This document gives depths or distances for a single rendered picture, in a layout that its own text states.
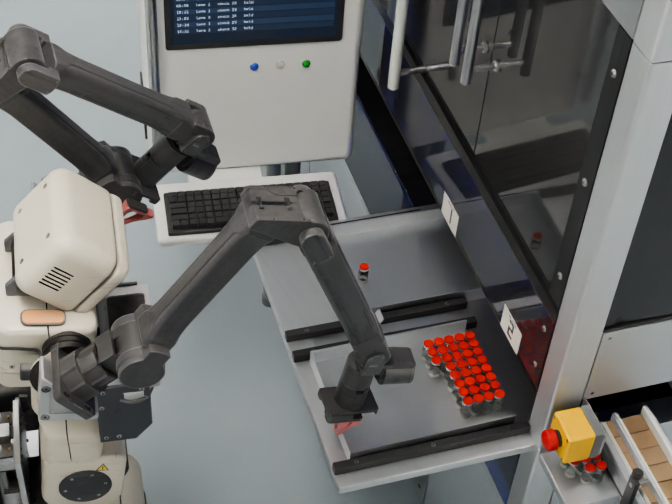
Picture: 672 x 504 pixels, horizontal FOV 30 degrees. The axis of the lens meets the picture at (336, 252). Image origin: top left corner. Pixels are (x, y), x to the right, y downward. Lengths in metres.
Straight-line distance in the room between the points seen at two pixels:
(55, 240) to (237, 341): 1.72
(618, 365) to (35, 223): 1.07
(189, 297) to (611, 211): 0.68
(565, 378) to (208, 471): 1.41
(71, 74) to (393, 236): 0.97
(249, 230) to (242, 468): 1.66
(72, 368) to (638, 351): 1.01
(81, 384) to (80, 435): 0.36
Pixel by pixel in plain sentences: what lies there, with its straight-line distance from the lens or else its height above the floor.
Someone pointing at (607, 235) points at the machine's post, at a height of 1.46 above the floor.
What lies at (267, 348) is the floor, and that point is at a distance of 3.74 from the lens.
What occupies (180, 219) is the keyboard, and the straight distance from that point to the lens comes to 2.92.
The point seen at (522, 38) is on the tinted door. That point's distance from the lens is 2.26.
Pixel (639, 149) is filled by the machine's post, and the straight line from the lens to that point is 1.96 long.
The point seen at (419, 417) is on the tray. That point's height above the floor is 0.88.
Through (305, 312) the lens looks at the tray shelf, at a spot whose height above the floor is 0.88.
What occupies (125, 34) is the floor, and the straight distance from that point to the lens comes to 4.94.
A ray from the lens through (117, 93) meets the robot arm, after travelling 2.21.
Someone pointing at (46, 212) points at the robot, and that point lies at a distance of 2.17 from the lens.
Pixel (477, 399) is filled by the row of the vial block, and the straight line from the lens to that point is 2.48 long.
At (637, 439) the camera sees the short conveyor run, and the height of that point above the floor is 0.93.
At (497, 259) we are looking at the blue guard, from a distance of 2.49.
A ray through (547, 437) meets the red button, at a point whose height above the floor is 1.01.
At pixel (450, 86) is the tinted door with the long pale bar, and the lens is 2.62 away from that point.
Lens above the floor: 2.84
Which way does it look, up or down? 45 degrees down
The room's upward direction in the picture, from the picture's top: 5 degrees clockwise
